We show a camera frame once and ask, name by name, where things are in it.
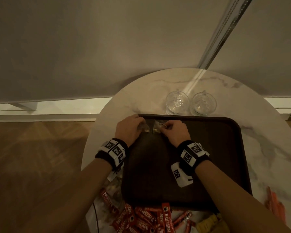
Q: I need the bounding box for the black left camera cable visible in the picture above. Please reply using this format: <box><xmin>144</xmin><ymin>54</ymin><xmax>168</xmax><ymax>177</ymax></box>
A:
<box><xmin>93</xmin><ymin>200</ymin><xmax>99</xmax><ymax>233</ymax></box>

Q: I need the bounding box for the dark brown tray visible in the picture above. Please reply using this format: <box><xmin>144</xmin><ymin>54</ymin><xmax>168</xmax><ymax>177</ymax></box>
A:
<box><xmin>121</xmin><ymin>114</ymin><xmax>253</xmax><ymax>213</ymax></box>

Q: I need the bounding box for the pyramid tea bag with string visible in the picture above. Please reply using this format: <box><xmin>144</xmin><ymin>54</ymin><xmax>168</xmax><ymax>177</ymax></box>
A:
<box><xmin>138</xmin><ymin>122</ymin><xmax>151</xmax><ymax>134</ymax></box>
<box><xmin>153</xmin><ymin>120</ymin><xmax>167</xmax><ymax>134</ymax></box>

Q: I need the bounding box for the perforated metal wall rail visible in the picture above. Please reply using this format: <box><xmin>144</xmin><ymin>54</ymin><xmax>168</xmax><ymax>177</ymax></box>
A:
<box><xmin>198</xmin><ymin>0</ymin><xmax>255</xmax><ymax>70</ymax></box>

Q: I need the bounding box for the person's right hand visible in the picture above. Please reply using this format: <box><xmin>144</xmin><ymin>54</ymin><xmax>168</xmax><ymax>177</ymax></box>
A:
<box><xmin>160</xmin><ymin>120</ymin><xmax>192</xmax><ymax>148</ymax></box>

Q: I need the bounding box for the black left wristband with markers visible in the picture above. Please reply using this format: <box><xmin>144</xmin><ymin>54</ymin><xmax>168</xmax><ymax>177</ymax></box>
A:
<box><xmin>95</xmin><ymin>138</ymin><xmax>129</xmax><ymax>172</ymax></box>

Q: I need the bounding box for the person's right forearm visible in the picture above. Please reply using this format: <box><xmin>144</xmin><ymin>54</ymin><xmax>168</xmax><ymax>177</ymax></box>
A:
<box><xmin>194</xmin><ymin>160</ymin><xmax>291</xmax><ymax>233</ymax></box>

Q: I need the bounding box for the black wristband with markers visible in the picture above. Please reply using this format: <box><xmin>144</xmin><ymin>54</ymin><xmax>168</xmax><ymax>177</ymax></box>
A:
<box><xmin>95</xmin><ymin>138</ymin><xmax>129</xmax><ymax>172</ymax></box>
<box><xmin>176</xmin><ymin>140</ymin><xmax>211</xmax><ymax>176</ymax></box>

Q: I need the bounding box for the pile of red Nescafe sachets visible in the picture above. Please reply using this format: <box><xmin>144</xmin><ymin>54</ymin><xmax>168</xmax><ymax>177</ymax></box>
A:
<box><xmin>101</xmin><ymin>188</ymin><xmax>197</xmax><ymax>233</ymax></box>

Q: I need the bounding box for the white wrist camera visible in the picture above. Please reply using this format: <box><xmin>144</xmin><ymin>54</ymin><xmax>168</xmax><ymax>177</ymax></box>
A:
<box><xmin>171</xmin><ymin>162</ymin><xmax>194</xmax><ymax>188</ymax></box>
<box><xmin>108</xmin><ymin>166</ymin><xmax>124</xmax><ymax>182</ymax></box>

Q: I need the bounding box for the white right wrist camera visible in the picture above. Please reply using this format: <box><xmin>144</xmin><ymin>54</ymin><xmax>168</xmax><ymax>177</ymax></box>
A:
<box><xmin>171</xmin><ymin>162</ymin><xmax>194</xmax><ymax>188</ymax></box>

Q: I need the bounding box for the pile of orange stick packets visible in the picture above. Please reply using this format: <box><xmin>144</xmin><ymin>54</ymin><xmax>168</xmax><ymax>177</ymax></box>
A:
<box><xmin>265</xmin><ymin>186</ymin><xmax>287</xmax><ymax>219</ymax></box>

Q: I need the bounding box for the pile of tea bags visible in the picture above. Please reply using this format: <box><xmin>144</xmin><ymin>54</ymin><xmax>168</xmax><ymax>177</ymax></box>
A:
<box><xmin>104</xmin><ymin>172</ymin><xmax>123</xmax><ymax>204</ymax></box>

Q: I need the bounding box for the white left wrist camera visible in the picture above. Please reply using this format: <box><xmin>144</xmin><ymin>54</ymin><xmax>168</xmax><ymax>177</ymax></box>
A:
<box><xmin>108</xmin><ymin>166</ymin><xmax>124</xmax><ymax>182</ymax></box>

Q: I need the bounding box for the black right wristband with markers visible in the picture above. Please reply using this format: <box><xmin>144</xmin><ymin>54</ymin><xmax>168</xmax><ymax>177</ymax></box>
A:
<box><xmin>176</xmin><ymin>140</ymin><xmax>211</xmax><ymax>176</ymax></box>

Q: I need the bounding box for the pile of yellow sachets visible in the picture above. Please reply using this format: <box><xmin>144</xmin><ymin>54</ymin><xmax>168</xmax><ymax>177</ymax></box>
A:
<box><xmin>195</xmin><ymin>213</ymin><xmax>230</xmax><ymax>233</ymax></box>

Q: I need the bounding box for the clear glass cup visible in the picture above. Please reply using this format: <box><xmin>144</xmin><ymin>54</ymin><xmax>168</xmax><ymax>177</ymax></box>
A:
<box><xmin>191</xmin><ymin>91</ymin><xmax>217</xmax><ymax>116</ymax></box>
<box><xmin>165</xmin><ymin>89</ymin><xmax>190</xmax><ymax>116</ymax></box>

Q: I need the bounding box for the person's left hand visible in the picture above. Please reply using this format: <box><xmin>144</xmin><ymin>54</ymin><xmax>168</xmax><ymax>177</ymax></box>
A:
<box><xmin>115</xmin><ymin>114</ymin><xmax>146</xmax><ymax>147</ymax></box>

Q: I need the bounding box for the person's left forearm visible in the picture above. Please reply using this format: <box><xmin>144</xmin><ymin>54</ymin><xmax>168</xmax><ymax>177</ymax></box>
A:
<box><xmin>19</xmin><ymin>157</ymin><xmax>112</xmax><ymax>233</ymax></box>

